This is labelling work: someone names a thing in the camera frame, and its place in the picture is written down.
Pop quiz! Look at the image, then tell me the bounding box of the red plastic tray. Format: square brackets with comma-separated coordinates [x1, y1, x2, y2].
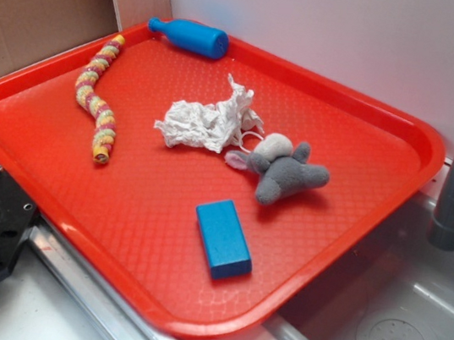
[0, 25, 446, 338]

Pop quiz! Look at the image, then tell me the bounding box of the grey plush mouse toy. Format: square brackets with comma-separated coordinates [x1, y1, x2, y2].
[224, 133, 331, 206]

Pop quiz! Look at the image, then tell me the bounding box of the crumpled white paper towel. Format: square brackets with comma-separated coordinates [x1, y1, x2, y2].
[154, 74, 265, 153]

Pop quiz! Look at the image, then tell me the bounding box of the blue wooden block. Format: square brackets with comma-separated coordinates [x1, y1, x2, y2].
[195, 200, 253, 280]

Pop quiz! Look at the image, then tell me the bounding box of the blue plastic bottle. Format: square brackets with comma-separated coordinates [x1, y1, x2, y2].
[147, 17, 230, 60]

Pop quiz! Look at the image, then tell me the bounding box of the grey plastic sink basin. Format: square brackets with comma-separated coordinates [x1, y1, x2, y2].
[265, 195, 454, 340]

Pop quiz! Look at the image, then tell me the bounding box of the multicolored braided rope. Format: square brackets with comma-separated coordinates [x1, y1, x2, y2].
[63, 28, 131, 167]

